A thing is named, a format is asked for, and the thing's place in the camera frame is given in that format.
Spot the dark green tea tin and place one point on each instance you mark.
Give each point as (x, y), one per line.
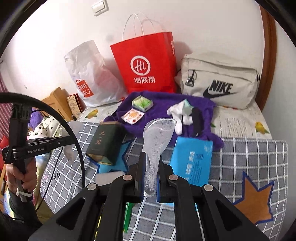
(104, 141)

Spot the white wall light switch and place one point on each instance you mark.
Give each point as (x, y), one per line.
(100, 8)

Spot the beige fabric waist bag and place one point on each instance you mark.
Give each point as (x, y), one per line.
(219, 74)

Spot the red paper shopping bag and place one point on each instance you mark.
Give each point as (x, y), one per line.
(148, 53)

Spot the fruit print packet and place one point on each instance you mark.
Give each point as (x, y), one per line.
(133, 115)

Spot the patterned gift box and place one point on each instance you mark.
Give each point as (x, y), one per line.
(74, 104)

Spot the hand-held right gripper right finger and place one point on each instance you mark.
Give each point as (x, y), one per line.
(159, 183)

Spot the striped purple cloth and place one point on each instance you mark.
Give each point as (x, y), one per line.
(4, 81)

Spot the green wet wipe packet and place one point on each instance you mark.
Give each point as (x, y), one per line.
(142, 103)

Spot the white mesh sock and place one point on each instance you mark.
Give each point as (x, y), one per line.
(157, 136)

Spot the white floral cloth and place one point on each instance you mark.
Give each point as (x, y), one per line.
(48, 125)

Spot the newspaper print sheet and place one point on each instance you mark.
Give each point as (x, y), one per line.
(238, 122)

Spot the brown wooden door frame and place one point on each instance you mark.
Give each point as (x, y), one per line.
(269, 58)

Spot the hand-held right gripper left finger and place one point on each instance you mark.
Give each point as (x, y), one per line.
(143, 176)

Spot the light green cloth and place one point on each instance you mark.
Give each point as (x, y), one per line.
(186, 105)

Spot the white plastic shopping bag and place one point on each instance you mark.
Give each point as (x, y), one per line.
(97, 74)

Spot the person's left hand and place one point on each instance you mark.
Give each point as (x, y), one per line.
(29, 176)

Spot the blue tissue pack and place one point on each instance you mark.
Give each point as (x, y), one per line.
(194, 160)

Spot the purple towel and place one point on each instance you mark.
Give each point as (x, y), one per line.
(159, 109)

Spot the green white packet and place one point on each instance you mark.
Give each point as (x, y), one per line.
(127, 217)

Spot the grey checkered tablecloth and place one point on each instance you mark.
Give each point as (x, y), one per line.
(231, 166)

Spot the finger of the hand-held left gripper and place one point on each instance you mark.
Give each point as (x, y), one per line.
(64, 140)

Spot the white glove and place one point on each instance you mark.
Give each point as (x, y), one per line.
(175, 110)

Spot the black sock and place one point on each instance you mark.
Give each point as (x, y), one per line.
(197, 120)

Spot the purple plush toy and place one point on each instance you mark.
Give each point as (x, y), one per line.
(38, 120)

